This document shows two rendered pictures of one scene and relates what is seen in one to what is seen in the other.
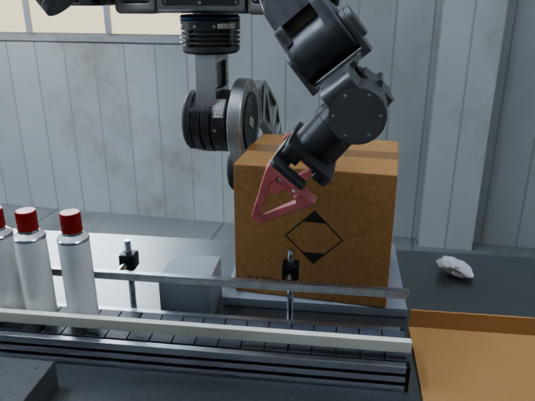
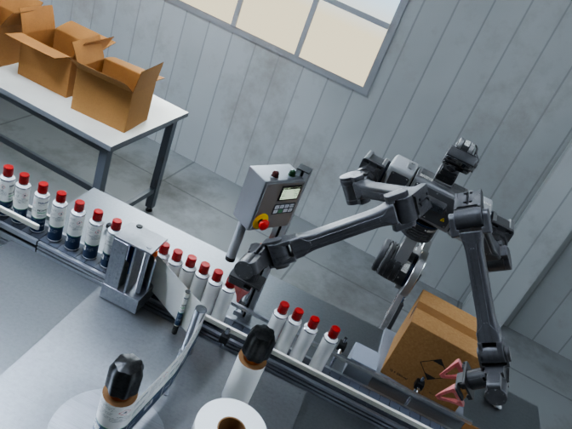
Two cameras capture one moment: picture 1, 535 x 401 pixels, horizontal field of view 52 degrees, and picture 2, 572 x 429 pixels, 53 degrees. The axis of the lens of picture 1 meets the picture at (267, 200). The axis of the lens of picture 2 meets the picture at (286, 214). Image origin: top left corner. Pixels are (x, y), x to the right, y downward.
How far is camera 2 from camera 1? 1.28 m
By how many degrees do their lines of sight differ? 9
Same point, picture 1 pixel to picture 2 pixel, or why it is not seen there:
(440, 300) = (479, 417)
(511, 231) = (534, 328)
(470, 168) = (525, 275)
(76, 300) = (319, 363)
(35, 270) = (306, 345)
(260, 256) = (402, 364)
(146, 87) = (306, 106)
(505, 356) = not seen: outside the picture
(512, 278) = (520, 416)
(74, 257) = (329, 348)
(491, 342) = not seen: outside the picture
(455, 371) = not seen: outside the picture
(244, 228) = (400, 349)
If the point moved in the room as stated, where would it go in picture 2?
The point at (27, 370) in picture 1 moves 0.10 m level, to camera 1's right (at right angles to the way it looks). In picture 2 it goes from (296, 393) to (324, 404)
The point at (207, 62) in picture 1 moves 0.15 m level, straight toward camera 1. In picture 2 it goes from (411, 243) to (416, 265)
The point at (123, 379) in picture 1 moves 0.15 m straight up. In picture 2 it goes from (328, 408) to (346, 379)
